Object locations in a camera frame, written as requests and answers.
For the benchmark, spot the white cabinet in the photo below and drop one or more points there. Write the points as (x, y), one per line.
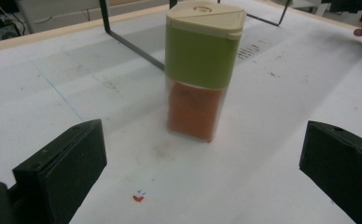
(64, 14)

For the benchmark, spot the green label seasoning container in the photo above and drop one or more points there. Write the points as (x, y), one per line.
(201, 62)

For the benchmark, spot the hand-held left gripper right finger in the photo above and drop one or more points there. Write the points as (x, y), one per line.
(344, 161)

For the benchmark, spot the dark electronic equipment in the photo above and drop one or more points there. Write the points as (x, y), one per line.
(0, 25)

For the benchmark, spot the black metal frame leg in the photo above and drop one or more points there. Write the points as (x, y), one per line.
(132, 46)
(278, 18)

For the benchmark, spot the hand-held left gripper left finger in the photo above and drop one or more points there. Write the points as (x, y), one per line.
(64, 168)

